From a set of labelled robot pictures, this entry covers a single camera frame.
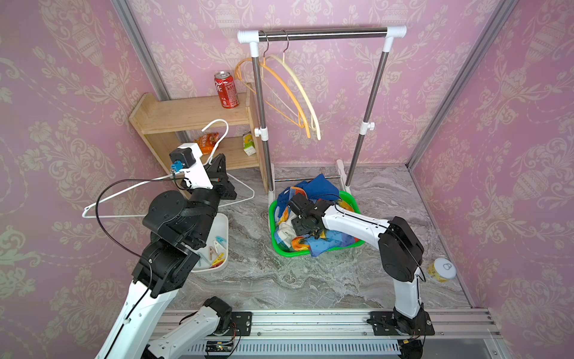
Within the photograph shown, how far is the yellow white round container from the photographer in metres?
0.81

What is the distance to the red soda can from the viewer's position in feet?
2.48

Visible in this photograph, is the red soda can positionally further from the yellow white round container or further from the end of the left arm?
the yellow white round container

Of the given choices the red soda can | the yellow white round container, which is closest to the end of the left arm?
the red soda can

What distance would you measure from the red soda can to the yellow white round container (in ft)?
3.13
